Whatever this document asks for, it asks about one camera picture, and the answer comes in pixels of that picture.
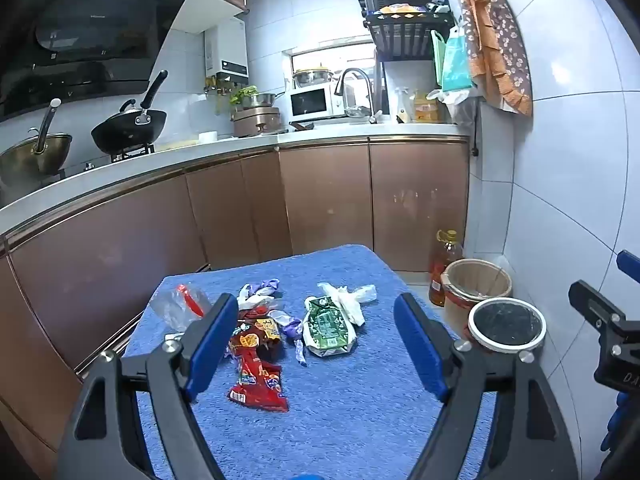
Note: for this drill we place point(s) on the green vegetables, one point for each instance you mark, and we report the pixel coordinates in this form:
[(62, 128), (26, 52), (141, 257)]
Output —
[(245, 94)]

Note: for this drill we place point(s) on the window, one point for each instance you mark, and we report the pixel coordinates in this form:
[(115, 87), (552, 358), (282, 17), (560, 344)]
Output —
[(325, 57)]

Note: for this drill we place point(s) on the gas stove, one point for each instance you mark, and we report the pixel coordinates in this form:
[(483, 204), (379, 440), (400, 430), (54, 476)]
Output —
[(131, 154)]

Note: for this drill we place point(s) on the small white bowl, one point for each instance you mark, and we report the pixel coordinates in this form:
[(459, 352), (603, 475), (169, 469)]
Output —
[(207, 136)]

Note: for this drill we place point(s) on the white tissue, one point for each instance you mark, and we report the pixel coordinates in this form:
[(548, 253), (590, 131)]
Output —
[(350, 297)]

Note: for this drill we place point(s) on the cooking oil bottle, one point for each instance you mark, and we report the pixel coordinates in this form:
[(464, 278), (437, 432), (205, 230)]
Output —
[(445, 260)]

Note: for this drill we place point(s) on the green cutting board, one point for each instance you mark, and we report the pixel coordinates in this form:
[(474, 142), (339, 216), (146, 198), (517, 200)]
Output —
[(436, 55)]

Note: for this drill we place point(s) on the brown electric cooker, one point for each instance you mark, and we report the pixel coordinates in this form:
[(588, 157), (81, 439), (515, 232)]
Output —
[(255, 120)]

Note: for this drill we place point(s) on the white spray bottle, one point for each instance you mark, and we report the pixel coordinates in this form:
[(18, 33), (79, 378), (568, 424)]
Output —
[(402, 110)]

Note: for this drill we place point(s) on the black range hood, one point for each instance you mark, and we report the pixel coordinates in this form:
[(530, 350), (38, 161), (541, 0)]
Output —
[(90, 25)]

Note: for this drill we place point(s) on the brown kitchen base cabinet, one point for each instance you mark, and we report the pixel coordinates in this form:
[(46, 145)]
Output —
[(325, 195)]

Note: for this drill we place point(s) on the steel faucet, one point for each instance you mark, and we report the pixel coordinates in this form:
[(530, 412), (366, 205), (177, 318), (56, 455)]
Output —
[(371, 100)]

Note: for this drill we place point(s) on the black dish rack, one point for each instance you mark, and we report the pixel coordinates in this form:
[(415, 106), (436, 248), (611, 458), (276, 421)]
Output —
[(400, 30)]

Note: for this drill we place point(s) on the steel pot with lid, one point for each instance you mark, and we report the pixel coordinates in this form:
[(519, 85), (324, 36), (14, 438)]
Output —
[(312, 77)]

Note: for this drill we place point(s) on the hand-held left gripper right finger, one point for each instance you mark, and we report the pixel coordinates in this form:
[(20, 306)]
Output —
[(420, 345)]

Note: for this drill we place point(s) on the black wok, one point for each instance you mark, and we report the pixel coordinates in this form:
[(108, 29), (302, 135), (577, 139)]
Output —
[(127, 130)]

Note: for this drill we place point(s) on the floral apron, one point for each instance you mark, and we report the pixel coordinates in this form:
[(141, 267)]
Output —
[(495, 45)]

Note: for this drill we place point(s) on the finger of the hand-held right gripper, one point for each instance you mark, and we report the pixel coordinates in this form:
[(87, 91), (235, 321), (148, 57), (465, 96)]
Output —
[(592, 305), (629, 261)]

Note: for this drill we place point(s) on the white microwave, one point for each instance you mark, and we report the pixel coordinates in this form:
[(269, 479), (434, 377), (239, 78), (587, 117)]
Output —
[(310, 102)]

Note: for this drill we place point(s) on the teal bag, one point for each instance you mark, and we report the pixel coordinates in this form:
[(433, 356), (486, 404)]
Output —
[(456, 65)]

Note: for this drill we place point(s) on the person's right hand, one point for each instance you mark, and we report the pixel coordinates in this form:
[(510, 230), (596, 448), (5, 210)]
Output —
[(616, 420)]

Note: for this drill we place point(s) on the red snack packet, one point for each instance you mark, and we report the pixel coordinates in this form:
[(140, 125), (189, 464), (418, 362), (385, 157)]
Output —
[(255, 380)]

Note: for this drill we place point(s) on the purple candy wrapper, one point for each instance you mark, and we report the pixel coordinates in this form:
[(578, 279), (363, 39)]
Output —
[(289, 326), (260, 291)]

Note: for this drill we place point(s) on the grey plastic bag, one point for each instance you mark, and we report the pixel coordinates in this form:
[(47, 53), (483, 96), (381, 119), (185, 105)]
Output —
[(466, 112)]

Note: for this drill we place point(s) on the blue towel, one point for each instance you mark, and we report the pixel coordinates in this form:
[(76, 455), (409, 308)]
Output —
[(340, 410)]

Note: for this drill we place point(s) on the brown bin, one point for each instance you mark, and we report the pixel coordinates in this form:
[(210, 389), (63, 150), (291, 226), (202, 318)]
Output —
[(475, 280)]

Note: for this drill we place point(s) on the clear plastic bag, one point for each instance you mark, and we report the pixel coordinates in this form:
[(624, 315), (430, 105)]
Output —
[(170, 310)]

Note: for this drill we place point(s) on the white plastic bag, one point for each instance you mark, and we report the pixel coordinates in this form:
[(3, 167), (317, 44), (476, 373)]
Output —
[(452, 96)]

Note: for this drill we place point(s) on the small purple wrapper strip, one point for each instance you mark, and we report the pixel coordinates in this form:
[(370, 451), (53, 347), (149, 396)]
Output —
[(300, 352)]

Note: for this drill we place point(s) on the yellow detergent bottle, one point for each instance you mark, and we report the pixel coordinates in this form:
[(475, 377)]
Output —
[(427, 109)]

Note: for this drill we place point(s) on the steel bowl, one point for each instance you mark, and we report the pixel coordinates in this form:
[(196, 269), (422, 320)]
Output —
[(264, 100)]

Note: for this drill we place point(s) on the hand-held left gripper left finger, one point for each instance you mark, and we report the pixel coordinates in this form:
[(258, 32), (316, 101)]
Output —
[(212, 350)]

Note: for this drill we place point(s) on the white bin with black liner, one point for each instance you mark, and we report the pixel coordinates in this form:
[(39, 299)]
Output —
[(505, 322)]

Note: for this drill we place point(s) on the milk carton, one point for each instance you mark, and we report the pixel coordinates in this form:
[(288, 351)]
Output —
[(327, 330)]

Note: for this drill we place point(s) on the white water heater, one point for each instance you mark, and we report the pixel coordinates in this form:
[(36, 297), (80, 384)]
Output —
[(227, 45)]

